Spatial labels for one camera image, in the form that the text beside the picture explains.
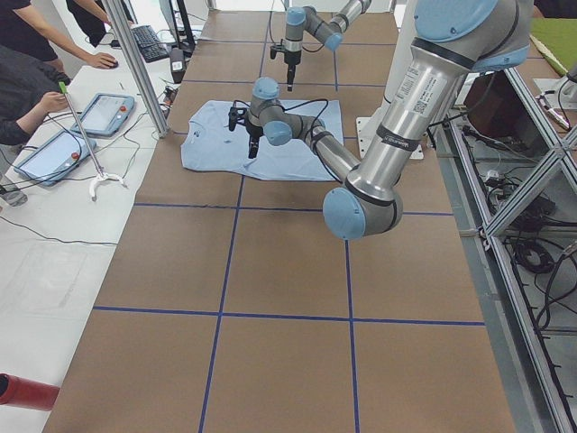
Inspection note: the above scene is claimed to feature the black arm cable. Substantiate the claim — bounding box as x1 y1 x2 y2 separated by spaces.
232 97 330 141

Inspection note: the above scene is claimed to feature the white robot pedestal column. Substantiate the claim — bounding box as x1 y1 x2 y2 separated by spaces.
356 0 417 157

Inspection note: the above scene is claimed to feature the teach pendant blue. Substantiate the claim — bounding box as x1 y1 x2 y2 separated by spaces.
14 131 96 186
79 93 135 138

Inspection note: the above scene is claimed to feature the far teach pendant blue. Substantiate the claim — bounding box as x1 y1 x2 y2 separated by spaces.
79 93 135 138

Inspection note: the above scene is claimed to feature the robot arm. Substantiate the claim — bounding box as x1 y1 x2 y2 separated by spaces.
229 1 534 240
270 0 371 92

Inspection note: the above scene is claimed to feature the person in black far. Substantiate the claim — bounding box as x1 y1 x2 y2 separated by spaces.
1 0 116 72

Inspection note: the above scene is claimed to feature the person in black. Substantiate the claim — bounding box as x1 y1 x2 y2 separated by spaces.
1 0 116 72
1 46 70 145

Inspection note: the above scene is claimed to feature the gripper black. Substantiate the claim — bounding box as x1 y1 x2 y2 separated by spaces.
284 51 301 91
245 124 264 159

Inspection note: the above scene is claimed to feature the near teach pendant blue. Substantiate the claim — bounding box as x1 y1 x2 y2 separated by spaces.
14 131 96 186

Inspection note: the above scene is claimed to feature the reacher grabber tool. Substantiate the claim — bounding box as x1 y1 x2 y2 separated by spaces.
59 81 128 202

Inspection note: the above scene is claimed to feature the light blue t-shirt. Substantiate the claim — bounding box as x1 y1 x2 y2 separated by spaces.
181 100 334 181

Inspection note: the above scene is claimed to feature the person in black near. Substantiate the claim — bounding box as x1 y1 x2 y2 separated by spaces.
1 46 70 145

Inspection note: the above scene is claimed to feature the aluminium frame post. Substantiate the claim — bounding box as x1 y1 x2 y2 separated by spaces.
103 0 169 138

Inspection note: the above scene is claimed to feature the black keyboard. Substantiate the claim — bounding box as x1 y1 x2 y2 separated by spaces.
131 25 169 63

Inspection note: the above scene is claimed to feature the red cylinder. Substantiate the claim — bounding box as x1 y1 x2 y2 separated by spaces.
1 373 60 411

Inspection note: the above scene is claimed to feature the black power adapter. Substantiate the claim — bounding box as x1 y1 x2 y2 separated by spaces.
169 48 187 84

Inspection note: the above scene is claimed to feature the aluminium frame rack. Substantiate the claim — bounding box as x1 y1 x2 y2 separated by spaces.
435 59 576 432

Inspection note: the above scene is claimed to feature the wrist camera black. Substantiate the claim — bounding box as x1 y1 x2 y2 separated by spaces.
228 105 248 132
270 43 285 60

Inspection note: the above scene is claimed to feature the black monitor stand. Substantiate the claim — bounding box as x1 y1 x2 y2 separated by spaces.
169 0 197 58

